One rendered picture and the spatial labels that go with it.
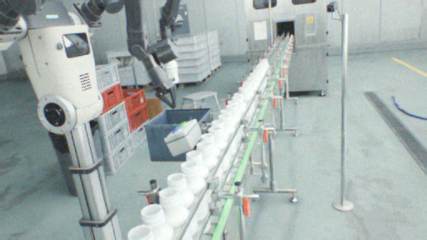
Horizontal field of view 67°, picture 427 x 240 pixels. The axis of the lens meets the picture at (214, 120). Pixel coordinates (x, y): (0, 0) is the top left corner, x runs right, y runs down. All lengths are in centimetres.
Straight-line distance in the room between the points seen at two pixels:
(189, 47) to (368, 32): 602
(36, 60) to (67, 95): 16
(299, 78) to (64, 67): 495
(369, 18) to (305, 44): 585
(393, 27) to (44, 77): 1094
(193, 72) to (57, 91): 659
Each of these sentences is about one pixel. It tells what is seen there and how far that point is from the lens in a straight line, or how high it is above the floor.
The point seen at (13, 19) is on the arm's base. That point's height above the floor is 153.
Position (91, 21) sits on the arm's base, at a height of 151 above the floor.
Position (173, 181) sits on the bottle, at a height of 116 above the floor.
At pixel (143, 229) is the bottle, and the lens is 55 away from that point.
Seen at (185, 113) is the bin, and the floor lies 92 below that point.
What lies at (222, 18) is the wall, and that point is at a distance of 1157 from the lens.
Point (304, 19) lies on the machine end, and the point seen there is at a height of 132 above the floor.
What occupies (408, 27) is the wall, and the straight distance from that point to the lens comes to 1174.
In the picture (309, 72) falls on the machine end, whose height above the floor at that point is 44.
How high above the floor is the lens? 146
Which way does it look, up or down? 17 degrees down
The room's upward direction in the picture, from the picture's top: 6 degrees counter-clockwise
